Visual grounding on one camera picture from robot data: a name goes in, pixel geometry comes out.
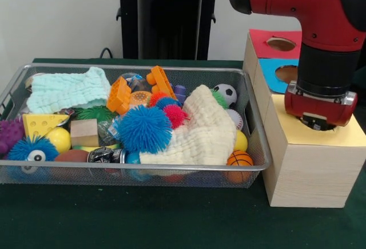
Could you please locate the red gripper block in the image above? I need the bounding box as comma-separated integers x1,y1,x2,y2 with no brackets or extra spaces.
284,80,358,132

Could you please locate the wooden box with three holes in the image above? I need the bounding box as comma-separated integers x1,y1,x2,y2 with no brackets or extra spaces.
242,28,366,208

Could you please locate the shallow clear mesh bin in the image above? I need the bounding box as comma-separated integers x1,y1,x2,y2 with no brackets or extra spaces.
0,62,272,188

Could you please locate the small soccer ball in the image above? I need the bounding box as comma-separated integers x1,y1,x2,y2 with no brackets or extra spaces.
213,83,238,109

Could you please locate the small orange basketball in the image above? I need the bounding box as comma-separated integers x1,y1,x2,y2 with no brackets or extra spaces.
227,149,254,183

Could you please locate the cream white waffle cloth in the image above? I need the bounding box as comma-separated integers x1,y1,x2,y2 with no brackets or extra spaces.
139,84,238,166

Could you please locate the large blue spiky ball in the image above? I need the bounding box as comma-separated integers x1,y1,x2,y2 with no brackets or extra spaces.
117,104,174,154

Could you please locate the dark green table cloth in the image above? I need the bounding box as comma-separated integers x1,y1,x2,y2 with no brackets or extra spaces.
0,57,366,249

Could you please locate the plain wooden block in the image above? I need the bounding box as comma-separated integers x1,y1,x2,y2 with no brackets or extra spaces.
69,118,100,147

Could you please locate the mint green waffle cloth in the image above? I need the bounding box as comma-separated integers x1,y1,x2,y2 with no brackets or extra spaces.
27,66,113,115

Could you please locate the yellow cheese wedge toy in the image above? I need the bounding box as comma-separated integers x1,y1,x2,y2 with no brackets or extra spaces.
22,113,70,141

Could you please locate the blue spiky ball with eye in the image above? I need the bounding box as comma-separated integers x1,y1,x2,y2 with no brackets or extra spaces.
7,135,59,175

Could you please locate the purple spiky toy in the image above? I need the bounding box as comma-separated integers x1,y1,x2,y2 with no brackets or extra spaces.
0,118,26,155

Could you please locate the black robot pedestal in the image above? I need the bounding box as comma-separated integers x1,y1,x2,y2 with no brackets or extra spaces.
110,0,229,60

